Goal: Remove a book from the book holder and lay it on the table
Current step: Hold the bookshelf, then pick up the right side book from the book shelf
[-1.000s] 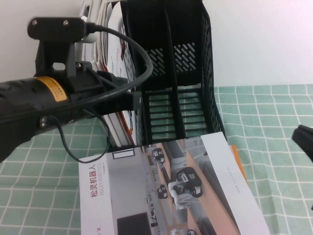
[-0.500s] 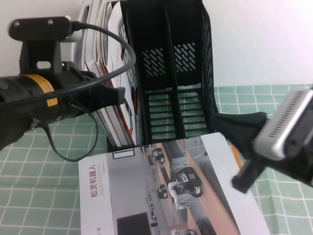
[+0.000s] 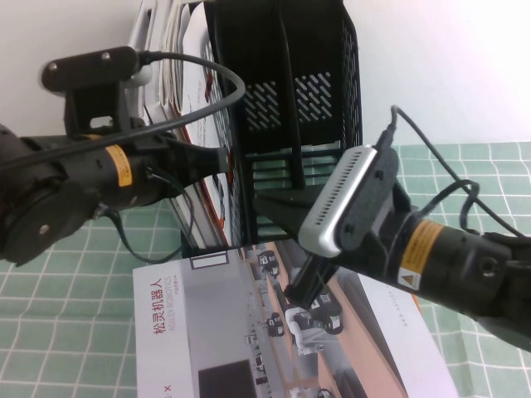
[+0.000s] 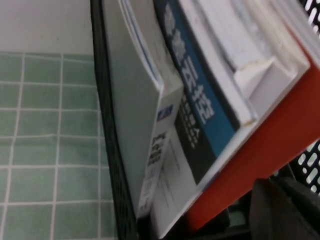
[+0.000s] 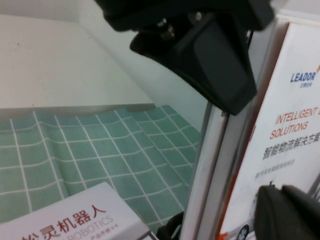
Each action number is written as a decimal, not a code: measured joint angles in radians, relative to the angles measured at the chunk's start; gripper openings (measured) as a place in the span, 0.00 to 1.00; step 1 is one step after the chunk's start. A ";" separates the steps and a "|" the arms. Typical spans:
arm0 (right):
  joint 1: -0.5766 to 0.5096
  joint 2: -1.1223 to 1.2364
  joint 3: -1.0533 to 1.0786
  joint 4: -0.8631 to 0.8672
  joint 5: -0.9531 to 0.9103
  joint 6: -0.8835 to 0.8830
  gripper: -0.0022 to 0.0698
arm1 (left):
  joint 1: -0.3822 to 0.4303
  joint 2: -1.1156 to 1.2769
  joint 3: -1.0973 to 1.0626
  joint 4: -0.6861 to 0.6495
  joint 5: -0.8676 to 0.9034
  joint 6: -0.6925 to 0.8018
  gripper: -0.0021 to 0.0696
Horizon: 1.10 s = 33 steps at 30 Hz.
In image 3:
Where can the white Leador logistics brochure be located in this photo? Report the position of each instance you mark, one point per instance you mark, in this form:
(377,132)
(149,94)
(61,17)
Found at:
(199,99)

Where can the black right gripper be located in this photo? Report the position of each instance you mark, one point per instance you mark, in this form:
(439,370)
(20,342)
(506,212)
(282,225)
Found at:
(309,286)

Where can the large white folder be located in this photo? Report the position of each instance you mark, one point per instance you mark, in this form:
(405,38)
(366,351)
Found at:
(141,25)

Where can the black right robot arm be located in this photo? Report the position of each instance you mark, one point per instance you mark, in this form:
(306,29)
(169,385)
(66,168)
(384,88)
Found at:
(464,265)

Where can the orange-edged book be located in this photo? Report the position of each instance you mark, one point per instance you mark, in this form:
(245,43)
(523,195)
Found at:
(419,306)

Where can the black mesh book holder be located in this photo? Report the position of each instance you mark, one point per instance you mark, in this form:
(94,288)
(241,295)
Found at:
(315,41)

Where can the white brochure with blue edge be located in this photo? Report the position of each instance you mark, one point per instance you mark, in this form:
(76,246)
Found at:
(159,108)

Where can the white AgileX robotics brochure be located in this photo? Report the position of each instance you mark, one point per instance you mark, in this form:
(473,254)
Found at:
(199,331)

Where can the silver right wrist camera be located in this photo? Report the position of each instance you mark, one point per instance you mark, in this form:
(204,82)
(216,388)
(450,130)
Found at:
(332,199)

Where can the curled loose white papers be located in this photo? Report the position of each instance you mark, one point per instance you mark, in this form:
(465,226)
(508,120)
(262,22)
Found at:
(172,41)

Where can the green checked tablecloth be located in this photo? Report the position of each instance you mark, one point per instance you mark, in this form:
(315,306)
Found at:
(62,331)

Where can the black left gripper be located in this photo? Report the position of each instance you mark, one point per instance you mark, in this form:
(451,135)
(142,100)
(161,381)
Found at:
(149,182)

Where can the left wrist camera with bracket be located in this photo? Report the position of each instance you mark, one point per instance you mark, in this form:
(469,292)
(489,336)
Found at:
(91,66)

